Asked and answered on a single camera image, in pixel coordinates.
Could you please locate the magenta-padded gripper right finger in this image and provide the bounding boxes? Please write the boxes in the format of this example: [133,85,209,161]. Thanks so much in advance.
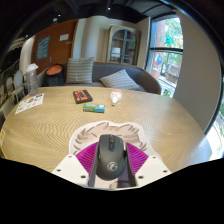
[124,143,172,188]

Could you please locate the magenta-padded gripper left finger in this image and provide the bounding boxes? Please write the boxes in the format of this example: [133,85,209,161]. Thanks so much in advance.
[51,141,101,188]

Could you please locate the black computer mouse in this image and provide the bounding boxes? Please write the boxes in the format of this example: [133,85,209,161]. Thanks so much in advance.
[95,133,129,182]

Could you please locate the cat-shaped mouse pad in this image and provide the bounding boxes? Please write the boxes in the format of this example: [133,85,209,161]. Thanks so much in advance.
[68,120,163,190]

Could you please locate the small green pack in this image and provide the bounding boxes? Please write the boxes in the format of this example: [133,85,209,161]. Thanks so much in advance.
[82,103,106,114]

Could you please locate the black and red flat box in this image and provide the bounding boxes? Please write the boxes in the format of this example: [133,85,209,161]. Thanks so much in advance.
[72,89,94,105]

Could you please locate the white printed sticker sheet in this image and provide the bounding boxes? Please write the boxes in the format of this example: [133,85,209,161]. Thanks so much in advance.
[14,93,45,115]

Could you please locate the small white tube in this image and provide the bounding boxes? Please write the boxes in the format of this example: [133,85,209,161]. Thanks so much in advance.
[109,89,123,107]

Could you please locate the grey curved sofa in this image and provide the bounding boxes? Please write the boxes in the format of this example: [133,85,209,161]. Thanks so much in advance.
[41,61,163,95]

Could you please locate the black bag with orange top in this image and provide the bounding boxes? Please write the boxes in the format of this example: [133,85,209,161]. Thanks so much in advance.
[45,64,66,87]

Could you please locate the white striped cushion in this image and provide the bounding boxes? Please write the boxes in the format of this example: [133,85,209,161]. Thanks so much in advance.
[98,68,141,91]

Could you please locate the clear shaker bottle white lid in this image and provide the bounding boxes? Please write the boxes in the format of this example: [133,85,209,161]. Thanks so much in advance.
[25,63,40,97]

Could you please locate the grey striped square cushion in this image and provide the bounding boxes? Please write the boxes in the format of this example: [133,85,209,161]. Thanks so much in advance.
[65,56,96,85]

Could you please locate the group of white-framed chairs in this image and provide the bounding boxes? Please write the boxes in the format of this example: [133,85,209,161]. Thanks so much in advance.
[3,69,28,104]

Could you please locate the large window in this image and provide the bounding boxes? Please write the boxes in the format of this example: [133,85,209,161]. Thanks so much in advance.
[145,16,184,98]

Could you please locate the brown wooden door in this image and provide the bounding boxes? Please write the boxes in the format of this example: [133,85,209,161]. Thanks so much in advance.
[30,19,79,76]

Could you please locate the blue poster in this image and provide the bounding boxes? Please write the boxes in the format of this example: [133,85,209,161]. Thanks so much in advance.
[35,35,51,61]

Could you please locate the arched glass-door cabinet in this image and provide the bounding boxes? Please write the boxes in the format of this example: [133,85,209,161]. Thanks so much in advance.
[106,24,141,66]

